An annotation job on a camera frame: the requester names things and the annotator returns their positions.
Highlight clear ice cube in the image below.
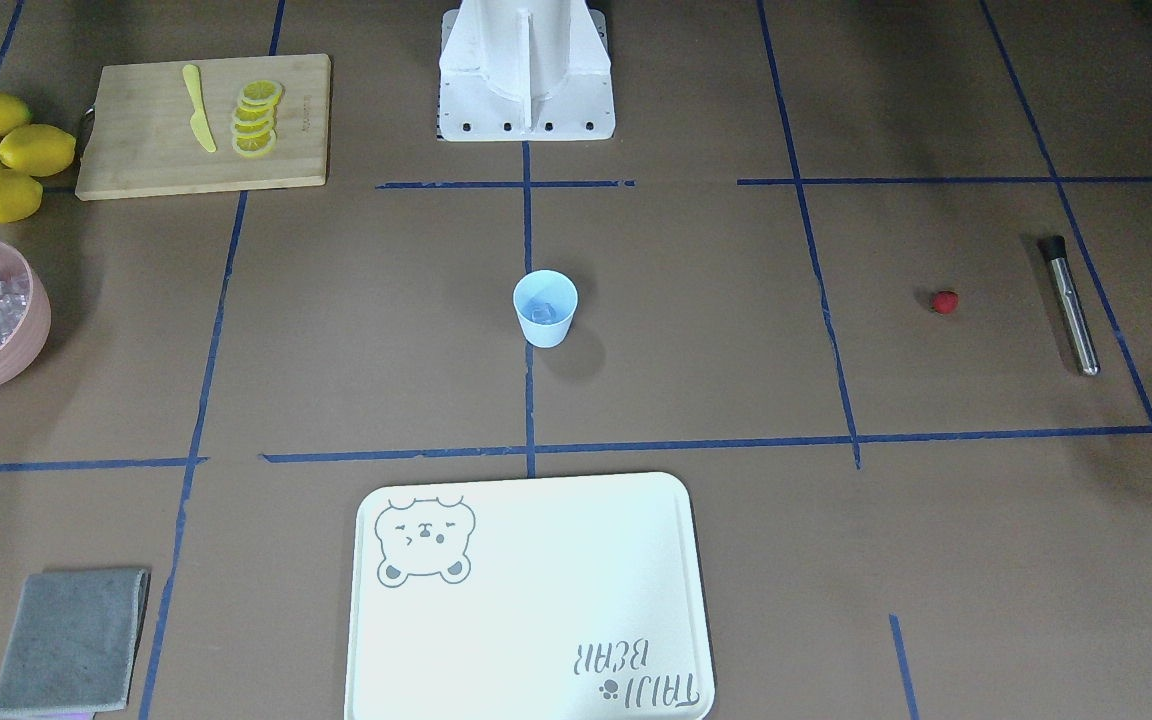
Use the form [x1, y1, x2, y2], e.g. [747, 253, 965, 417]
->
[525, 302, 561, 325]

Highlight light blue plastic cup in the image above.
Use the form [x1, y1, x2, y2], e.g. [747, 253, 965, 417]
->
[511, 270, 579, 348]

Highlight whole lemon bottom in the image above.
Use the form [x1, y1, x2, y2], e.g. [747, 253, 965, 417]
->
[0, 169, 44, 223]

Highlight bamboo cutting board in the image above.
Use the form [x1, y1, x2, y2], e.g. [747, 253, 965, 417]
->
[76, 54, 332, 200]

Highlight yellow plastic knife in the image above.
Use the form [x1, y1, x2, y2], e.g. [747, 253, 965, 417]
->
[180, 63, 218, 152]

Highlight grey folded cloth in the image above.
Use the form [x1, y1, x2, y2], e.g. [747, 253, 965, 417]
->
[0, 568, 150, 719]

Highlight lemon slices row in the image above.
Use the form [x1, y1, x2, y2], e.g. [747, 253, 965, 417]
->
[230, 79, 285, 159]

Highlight cream bear serving tray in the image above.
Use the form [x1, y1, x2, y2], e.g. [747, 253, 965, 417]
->
[343, 471, 717, 719]

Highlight red strawberry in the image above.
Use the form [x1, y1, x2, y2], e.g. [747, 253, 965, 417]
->
[929, 290, 960, 316]

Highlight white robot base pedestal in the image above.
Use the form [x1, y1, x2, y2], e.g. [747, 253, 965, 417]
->
[435, 1, 616, 142]

